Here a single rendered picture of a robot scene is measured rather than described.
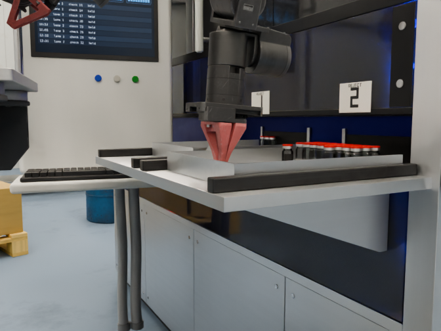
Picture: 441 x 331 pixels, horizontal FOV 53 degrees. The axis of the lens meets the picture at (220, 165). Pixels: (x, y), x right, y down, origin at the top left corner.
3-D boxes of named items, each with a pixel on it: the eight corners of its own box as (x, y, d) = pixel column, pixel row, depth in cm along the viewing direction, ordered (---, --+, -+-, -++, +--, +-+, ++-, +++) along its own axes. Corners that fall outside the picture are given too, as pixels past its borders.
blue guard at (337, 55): (115, 115, 247) (114, 82, 245) (413, 107, 77) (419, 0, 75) (114, 115, 246) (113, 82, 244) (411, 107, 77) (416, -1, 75)
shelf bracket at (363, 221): (375, 246, 86) (377, 180, 84) (387, 250, 83) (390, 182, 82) (221, 276, 69) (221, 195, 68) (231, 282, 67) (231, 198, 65)
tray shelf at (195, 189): (249, 156, 139) (249, 150, 139) (461, 185, 78) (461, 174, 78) (95, 163, 116) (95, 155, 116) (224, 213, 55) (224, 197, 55)
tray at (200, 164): (307, 161, 100) (307, 146, 100) (401, 174, 77) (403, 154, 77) (167, 169, 84) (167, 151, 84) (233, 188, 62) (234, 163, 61)
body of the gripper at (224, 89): (263, 119, 66) (267, 69, 65) (201, 115, 61) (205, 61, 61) (241, 119, 72) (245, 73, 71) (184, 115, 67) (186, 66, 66)
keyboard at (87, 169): (156, 171, 145) (156, 163, 145) (165, 176, 132) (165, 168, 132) (25, 176, 133) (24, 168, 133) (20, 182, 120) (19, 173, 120)
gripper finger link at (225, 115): (244, 173, 65) (249, 110, 64) (200, 173, 62) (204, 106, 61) (223, 169, 71) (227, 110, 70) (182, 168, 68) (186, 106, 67)
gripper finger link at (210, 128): (258, 173, 66) (262, 111, 65) (216, 173, 63) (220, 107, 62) (236, 169, 72) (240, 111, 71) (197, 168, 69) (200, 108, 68)
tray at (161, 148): (258, 150, 135) (258, 139, 134) (314, 157, 112) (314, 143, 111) (152, 155, 118) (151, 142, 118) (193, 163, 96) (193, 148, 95)
